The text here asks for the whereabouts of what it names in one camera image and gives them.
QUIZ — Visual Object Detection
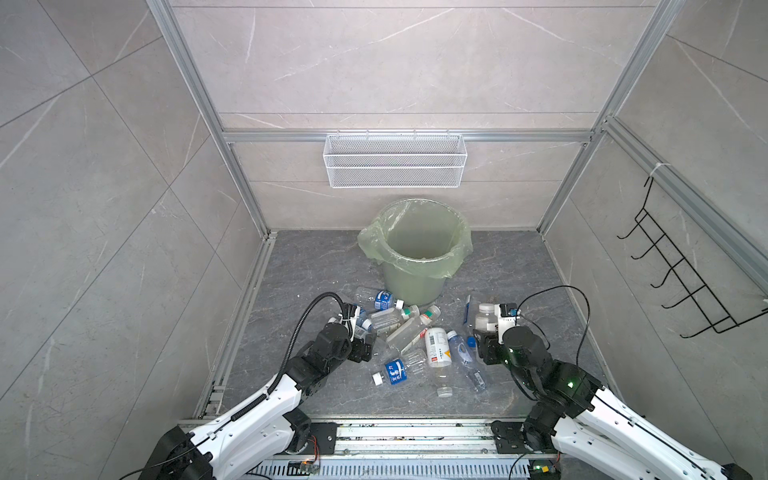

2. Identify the clear bottle blue cap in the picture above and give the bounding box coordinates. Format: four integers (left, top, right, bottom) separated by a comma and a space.
447, 330, 487, 393

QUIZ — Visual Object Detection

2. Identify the clear bottle blue label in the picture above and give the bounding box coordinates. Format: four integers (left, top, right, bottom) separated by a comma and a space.
354, 286, 404, 312
372, 349, 428, 387
357, 319, 374, 332

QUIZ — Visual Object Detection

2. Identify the square bottle blue red label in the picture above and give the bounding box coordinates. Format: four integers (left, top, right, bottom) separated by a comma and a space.
463, 294, 474, 331

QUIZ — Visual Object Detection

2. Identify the white labelled opaque bottle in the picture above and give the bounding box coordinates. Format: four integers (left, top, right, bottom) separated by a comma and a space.
425, 327, 452, 368

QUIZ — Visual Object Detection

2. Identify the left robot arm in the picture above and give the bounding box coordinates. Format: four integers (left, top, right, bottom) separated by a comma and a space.
138, 323, 375, 479

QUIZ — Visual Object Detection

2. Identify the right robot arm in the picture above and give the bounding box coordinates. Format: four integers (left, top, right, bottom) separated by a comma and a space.
474, 326, 750, 479

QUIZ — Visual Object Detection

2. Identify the green bin with bag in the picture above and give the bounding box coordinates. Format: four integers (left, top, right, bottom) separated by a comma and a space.
357, 198, 473, 306

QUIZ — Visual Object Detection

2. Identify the clear bottle blue label top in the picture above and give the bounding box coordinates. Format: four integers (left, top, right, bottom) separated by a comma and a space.
354, 286, 404, 312

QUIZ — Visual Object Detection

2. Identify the clear bottle green ring cap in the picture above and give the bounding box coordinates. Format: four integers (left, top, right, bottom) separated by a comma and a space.
368, 305, 420, 337

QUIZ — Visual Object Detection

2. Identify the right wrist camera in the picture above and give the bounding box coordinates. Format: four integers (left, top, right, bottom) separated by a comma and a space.
495, 302, 518, 344

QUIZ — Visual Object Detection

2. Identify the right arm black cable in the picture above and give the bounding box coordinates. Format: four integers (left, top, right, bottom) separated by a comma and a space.
515, 284, 592, 367

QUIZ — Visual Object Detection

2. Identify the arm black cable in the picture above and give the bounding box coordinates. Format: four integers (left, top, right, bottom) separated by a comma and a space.
515, 284, 592, 367
266, 292, 350, 394

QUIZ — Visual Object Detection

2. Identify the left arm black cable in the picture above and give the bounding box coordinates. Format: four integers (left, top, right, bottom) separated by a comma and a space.
266, 292, 350, 394

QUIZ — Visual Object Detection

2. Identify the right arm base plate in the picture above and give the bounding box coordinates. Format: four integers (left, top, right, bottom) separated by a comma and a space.
490, 420, 556, 454

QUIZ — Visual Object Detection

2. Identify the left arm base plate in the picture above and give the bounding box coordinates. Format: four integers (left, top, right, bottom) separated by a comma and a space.
284, 422, 339, 456

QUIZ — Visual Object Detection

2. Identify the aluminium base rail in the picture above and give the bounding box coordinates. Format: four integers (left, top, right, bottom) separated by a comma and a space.
161, 418, 667, 480

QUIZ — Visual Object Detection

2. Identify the white wire mesh basket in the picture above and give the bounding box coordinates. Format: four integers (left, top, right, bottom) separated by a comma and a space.
323, 133, 468, 189

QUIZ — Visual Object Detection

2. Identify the black wire hook rack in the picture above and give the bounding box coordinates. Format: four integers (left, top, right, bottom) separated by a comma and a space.
616, 177, 767, 339

